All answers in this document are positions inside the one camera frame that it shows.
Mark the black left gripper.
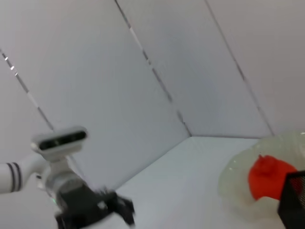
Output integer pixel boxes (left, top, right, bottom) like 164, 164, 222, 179
54, 183, 135, 229

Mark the red-orange toy orange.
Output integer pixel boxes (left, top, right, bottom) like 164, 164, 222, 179
247, 154, 298, 201

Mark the black mesh pen holder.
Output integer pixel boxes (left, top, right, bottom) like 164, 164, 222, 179
277, 169, 305, 229

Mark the pale green glass bowl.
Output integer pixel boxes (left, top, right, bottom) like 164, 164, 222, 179
218, 130, 305, 220

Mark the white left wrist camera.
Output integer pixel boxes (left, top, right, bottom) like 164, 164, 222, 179
30, 127, 88, 159

